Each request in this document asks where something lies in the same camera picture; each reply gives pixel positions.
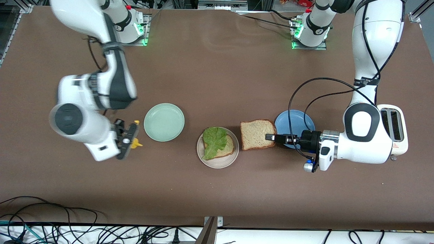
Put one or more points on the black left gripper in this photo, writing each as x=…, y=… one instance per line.
x=308, y=140

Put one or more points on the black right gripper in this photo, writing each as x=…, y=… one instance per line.
x=119, y=126

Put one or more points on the brown bread slice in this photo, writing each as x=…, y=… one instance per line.
x=256, y=134
x=229, y=149

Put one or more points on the yellow mustard squeeze bottle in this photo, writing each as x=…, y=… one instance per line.
x=136, y=144

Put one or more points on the green lettuce leaf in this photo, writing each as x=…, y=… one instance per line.
x=214, y=140

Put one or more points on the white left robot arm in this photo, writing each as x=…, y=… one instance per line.
x=376, y=34

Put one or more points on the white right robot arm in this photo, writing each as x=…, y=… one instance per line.
x=84, y=130

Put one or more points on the blue plate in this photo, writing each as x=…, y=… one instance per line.
x=291, y=122

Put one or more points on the mint green plate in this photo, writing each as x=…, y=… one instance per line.
x=164, y=122

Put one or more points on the beige plate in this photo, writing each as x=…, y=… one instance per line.
x=218, y=163

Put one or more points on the black power plug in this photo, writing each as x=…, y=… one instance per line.
x=175, y=237

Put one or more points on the cream white toaster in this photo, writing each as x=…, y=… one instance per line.
x=401, y=115

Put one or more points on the red orange packaging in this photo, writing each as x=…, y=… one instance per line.
x=301, y=2

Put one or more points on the grey metal equipment box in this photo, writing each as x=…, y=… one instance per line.
x=222, y=4

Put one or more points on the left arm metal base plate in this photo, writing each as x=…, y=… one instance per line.
x=308, y=48

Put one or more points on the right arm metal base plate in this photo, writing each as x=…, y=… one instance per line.
x=144, y=30

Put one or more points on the grey metal table bracket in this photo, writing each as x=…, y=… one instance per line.
x=208, y=234

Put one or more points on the aluminium frame profile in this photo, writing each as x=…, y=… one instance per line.
x=13, y=30
x=415, y=15

